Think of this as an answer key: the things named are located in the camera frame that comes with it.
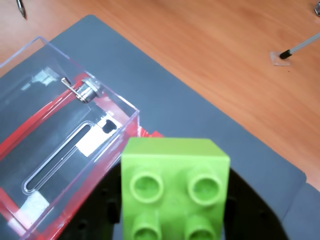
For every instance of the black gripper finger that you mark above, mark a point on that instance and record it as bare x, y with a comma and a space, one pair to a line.
95, 212
250, 215

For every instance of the green lego block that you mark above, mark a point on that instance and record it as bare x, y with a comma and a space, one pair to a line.
175, 180

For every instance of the transparent acrylic box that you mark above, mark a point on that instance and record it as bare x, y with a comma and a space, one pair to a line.
50, 125

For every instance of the grey mat under box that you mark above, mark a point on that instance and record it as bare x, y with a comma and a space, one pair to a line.
175, 112

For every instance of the grey mat with chalk square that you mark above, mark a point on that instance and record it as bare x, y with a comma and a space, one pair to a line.
311, 212

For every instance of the silver cam lock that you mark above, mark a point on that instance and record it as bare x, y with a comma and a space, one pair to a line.
86, 92

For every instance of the clear tape piece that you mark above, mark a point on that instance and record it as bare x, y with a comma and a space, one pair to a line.
276, 61

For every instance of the silver rod with black tip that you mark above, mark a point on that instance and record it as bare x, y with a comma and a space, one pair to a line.
300, 47

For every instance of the silver metal part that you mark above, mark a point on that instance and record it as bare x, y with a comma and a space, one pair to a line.
317, 10

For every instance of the dark pen tip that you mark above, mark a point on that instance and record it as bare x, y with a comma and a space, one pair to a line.
22, 8

